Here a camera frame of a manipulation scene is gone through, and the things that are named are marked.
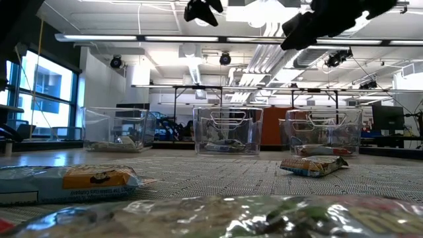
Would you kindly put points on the large glass window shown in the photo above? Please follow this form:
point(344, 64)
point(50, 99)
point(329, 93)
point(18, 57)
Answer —
point(49, 99)

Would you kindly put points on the clear plastic bin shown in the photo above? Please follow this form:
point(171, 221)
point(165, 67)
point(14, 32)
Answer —
point(115, 125)
point(324, 132)
point(228, 130)

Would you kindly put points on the foreground clear snack bag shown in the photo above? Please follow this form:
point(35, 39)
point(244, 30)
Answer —
point(211, 218)

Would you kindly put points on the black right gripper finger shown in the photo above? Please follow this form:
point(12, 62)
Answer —
point(302, 24)
point(299, 41)

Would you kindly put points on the white ceiling pipes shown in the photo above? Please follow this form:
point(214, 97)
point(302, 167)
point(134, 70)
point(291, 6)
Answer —
point(267, 56)

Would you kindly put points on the black ceiling camera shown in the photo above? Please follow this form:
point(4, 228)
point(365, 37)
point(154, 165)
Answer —
point(116, 62)
point(337, 59)
point(368, 85)
point(225, 59)

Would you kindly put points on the black computer monitor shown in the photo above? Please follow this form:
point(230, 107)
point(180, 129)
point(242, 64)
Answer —
point(388, 117)

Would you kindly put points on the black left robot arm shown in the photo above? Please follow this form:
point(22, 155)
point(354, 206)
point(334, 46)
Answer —
point(13, 33)

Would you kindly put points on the fluorescent ceiling light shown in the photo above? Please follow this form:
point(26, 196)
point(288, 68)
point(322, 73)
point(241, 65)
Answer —
point(406, 42)
point(99, 37)
point(181, 38)
point(350, 42)
point(254, 39)

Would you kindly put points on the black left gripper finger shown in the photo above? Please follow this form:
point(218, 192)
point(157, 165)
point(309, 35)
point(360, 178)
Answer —
point(201, 13)
point(215, 5)

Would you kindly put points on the black background frame rig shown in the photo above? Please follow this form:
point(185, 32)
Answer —
point(198, 87)
point(314, 90)

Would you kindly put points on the silver ventilation duct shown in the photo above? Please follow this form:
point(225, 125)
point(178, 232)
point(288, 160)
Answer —
point(307, 57)

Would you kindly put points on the white ceiling duct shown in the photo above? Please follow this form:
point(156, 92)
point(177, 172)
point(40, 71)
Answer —
point(191, 59)

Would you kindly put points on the dark background desk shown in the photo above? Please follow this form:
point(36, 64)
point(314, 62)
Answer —
point(390, 142)

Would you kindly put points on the blue black background equipment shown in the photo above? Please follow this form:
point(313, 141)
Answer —
point(168, 130)

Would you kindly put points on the purple granola bar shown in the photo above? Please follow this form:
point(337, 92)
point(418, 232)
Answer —
point(221, 147)
point(231, 142)

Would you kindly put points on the orange partition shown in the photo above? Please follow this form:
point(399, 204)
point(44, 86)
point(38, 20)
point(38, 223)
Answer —
point(271, 125)

